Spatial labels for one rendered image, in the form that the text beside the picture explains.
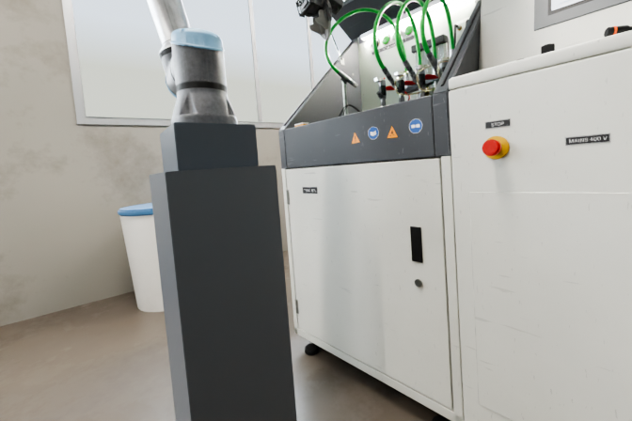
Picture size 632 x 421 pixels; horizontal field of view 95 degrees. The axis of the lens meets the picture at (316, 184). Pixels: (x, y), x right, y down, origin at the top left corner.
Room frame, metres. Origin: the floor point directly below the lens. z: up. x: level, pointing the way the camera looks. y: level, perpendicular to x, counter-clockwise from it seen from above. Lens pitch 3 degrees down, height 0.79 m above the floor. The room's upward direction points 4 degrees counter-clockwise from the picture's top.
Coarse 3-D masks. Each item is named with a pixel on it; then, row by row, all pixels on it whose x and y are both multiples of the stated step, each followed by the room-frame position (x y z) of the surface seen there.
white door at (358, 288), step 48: (288, 192) 1.21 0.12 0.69; (336, 192) 1.02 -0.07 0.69; (384, 192) 0.87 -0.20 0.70; (432, 192) 0.77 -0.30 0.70; (336, 240) 1.03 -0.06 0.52; (384, 240) 0.88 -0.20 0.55; (432, 240) 0.77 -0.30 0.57; (336, 288) 1.04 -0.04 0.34; (384, 288) 0.89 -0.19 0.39; (432, 288) 0.78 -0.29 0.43; (336, 336) 1.05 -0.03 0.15; (384, 336) 0.90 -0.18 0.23; (432, 336) 0.78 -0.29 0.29; (432, 384) 0.79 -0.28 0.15
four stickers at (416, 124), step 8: (408, 120) 0.81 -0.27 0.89; (416, 120) 0.79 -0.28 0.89; (368, 128) 0.90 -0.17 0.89; (376, 128) 0.88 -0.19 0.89; (392, 128) 0.84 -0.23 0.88; (416, 128) 0.79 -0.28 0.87; (352, 136) 0.95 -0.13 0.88; (368, 136) 0.91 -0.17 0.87; (376, 136) 0.88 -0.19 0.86; (392, 136) 0.84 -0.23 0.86; (352, 144) 0.95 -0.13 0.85
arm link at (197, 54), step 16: (176, 32) 0.67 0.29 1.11; (192, 32) 0.67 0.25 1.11; (208, 32) 0.69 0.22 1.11; (176, 48) 0.68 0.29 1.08; (192, 48) 0.67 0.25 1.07; (208, 48) 0.68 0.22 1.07; (176, 64) 0.68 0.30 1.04; (192, 64) 0.67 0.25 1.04; (208, 64) 0.68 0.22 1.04; (224, 64) 0.73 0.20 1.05; (176, 80) 0.69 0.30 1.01; (192, 80) 0.67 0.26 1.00; (208, 80) 0.68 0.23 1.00; (224, 80) 0.72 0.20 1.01
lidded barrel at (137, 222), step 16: (128, 208) 1.79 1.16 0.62; (144, 208) 1.71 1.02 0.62; (128, 224) 1.68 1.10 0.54; (144, 224) 1.65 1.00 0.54; (128, 240) 1.70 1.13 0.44; (144, 240) 1.66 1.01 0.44; (128, 256) 1.74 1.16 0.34; (144, 256) 1.67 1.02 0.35; (144, 272) 1.68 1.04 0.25; (144, 288) 1.69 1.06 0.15; (160, 288) 1.68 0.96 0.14; (144, 304) 1.70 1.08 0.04; (160, 304) 1.69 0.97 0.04
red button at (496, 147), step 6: (492, 138) 0.66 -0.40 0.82; (498, 138) 0.65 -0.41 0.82; (504, 138) 0.64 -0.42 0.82; (486, 144) 0.63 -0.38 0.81; (492, 144) 0.63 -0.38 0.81; (498, 144) 0.62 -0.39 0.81; (504, 144) 0.64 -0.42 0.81; (486, 150) 0.63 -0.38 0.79; (492, 150) 0.63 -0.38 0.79; (498, 150) 0.62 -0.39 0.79; (504, 150) 0.64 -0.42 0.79; (492, 156) 0.66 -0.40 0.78; (498, 156) 0.65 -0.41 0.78
